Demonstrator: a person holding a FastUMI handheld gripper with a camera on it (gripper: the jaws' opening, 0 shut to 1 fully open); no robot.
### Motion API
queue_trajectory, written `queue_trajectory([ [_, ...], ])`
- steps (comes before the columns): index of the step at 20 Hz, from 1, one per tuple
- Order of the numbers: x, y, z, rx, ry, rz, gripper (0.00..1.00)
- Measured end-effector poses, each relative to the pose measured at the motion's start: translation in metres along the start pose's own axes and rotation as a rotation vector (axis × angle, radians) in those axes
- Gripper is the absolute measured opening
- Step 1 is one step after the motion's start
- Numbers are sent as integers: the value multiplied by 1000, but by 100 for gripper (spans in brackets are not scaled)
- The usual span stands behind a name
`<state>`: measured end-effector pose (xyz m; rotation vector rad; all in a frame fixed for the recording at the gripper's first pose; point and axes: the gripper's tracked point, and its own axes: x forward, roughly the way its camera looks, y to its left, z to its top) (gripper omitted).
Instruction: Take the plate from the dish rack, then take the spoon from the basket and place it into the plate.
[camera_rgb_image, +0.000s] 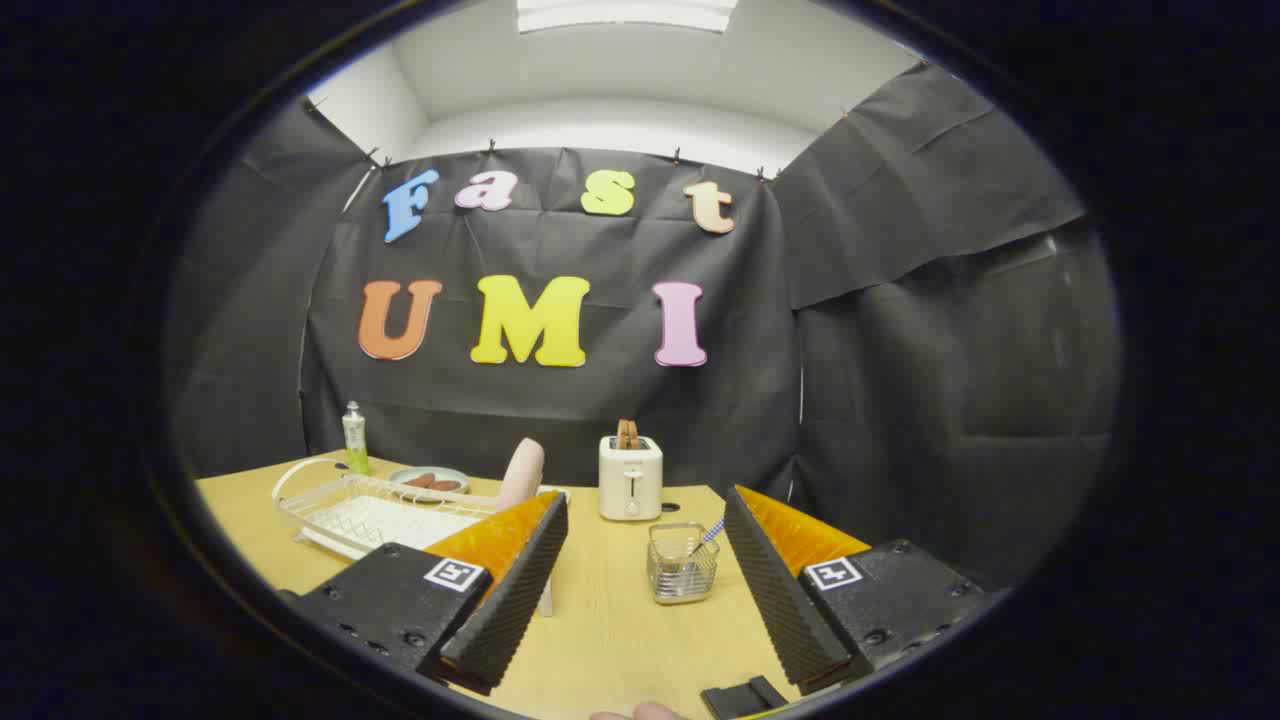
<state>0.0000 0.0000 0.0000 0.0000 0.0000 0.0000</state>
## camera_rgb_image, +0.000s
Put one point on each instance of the cream toaster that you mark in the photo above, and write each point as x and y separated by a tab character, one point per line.
630	480

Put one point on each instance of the brown bread slice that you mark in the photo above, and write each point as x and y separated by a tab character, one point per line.
627	434

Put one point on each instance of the pink plate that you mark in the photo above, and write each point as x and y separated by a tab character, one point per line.
522	472

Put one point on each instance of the green and white bottle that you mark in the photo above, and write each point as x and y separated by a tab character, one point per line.
355	435

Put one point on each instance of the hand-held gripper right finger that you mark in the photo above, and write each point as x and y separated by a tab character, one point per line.
775	590

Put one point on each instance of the grey-green sausage plate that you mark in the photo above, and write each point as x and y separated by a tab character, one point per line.
400	476

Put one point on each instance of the ceiling light panel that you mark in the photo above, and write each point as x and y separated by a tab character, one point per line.
625	14

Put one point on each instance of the white drip tray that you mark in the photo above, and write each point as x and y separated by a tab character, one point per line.
390	522

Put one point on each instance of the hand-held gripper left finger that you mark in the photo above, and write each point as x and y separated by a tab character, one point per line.
515	590

